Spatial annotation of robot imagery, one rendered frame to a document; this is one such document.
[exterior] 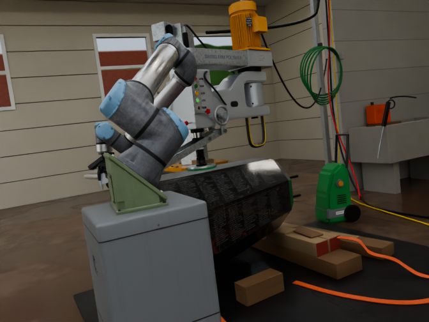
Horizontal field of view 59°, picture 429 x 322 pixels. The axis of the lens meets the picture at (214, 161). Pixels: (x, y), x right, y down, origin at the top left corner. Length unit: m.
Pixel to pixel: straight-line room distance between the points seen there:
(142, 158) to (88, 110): 7.17
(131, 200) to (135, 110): 0.33
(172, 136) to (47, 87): 7.18
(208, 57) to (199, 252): 1.76
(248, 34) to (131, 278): 2.39
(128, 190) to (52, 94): 7.22
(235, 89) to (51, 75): 6.01
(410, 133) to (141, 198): 4.31
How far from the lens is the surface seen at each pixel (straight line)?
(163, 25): 3.60
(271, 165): 2.96
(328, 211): 3.95
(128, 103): 1.44
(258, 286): 2.48
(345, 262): 2.77
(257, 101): 3.24
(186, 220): 1.38
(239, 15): 3.32
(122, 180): 1.39
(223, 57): 2.99
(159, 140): 1.45
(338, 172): 3.95
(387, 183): 5.28
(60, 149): 8.48
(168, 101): 2.04
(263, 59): 3.31
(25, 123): 8.47
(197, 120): 2.72
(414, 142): 5.36
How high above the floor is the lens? 1.12
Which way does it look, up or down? 5 degrees down
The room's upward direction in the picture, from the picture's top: 7 degrees counter-clockwise
